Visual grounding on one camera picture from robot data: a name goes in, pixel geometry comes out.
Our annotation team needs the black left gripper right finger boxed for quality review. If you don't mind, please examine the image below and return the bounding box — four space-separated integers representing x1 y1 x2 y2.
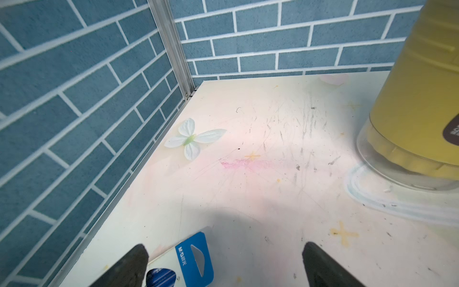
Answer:
302 242 364 287

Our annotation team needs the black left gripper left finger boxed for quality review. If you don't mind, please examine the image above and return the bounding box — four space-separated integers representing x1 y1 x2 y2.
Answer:
90 244 148 287

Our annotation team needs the yellow pen holder cup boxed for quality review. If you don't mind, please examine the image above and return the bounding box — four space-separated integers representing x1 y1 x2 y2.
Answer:
357 1 459 191

